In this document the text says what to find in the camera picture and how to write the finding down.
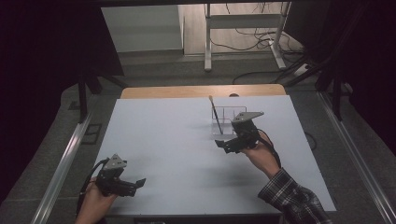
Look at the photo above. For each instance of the person's left hand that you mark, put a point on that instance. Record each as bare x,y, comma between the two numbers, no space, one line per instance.
93,205

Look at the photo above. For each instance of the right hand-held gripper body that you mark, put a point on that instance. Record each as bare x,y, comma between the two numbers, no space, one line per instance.
246,132

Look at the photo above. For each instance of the white power strip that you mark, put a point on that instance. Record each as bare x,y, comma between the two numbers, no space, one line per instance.
301,70

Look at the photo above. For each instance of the black floor frame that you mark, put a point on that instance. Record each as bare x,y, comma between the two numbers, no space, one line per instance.
91,133

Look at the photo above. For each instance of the black table grommet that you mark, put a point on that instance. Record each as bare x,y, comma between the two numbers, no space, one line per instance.
233,95

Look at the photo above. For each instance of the black metal stand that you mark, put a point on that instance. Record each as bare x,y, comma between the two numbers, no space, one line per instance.
82,96
336,93

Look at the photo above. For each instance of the white cabinet panel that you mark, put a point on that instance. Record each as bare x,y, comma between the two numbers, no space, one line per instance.
143,28

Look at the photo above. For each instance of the white table mat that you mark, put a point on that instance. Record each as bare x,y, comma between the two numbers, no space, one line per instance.
174,146

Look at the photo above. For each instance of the clear acrylic organizer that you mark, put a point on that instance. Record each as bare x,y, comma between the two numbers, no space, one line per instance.
225,119

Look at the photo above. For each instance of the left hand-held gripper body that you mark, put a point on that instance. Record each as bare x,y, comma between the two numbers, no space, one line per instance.
110,183

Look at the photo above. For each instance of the aluminium rail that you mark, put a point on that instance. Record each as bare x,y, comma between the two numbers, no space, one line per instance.
358,158
62,165

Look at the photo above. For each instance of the person's right hand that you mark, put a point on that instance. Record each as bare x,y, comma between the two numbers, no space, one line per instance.
263,155

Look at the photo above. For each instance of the black makeup brush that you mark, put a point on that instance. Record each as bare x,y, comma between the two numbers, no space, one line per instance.
216,115

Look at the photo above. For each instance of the white metal desk frame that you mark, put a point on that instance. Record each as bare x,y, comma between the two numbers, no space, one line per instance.
246,21

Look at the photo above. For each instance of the dark curtain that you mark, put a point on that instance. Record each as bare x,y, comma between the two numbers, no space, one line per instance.
367,56
46,62

